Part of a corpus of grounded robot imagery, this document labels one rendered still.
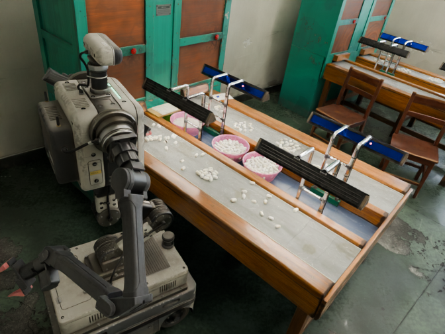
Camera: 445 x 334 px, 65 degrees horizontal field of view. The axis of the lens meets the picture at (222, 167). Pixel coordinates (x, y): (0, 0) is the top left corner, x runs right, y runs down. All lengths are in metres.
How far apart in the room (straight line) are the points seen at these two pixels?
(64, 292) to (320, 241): 1.30
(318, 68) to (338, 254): 3.16
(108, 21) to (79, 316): 1.67
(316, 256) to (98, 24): 1.82
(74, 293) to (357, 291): 1.89
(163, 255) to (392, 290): 1.72
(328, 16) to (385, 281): 2.98
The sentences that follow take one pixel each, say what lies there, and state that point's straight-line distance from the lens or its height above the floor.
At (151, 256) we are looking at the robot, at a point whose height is 0.48.
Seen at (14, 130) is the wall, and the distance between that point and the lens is 3.50.
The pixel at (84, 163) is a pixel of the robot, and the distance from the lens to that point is 1.32.
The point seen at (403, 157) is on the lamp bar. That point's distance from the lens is 2.17.
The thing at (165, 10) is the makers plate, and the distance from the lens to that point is 2.67.
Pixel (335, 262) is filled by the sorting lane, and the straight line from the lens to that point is 1.85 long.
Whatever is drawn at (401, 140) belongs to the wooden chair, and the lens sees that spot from 3.95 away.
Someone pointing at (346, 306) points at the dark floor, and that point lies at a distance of 2.69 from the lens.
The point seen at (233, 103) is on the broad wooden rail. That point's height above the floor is 0.76.
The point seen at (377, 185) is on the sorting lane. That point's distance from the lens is 2.50.
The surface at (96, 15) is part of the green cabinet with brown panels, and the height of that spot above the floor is 1.48.
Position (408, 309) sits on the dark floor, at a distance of 2.90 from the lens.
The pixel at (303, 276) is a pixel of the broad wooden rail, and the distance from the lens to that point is 1.69.
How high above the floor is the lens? 2.02
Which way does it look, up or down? 35 degrees down
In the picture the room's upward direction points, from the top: 9 degrees clockwise
